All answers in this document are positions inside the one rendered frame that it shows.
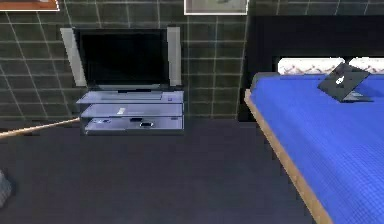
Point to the black flat screen television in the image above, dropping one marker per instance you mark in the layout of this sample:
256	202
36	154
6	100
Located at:
124	59

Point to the bed with blue cover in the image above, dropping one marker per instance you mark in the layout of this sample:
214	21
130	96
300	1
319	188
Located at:
326	140

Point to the grey glass television stand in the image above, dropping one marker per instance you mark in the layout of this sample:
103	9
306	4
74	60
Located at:
131	111

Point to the tan wooden stick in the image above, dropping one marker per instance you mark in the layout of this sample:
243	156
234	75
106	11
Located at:
40	127

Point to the orange framed wall picture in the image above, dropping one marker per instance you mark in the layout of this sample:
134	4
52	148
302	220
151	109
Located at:
28	4

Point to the grey framed wall picture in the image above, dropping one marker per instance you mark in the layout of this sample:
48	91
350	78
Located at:
216	6

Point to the black open laptop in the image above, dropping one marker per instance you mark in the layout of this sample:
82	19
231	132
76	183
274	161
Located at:
343	81

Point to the white patterned pillow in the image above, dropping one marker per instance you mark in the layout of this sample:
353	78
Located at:
370	64
308	66

